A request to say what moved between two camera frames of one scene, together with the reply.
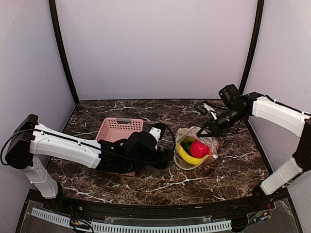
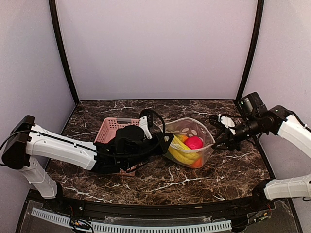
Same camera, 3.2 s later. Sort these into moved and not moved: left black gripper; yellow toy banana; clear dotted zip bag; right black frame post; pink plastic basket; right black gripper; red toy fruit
Moved: red toy fruit; clear dotted zip bag; left black gripper; right black gripper; yellow toy banana
Not moved: right black frame post; pink plastic basket
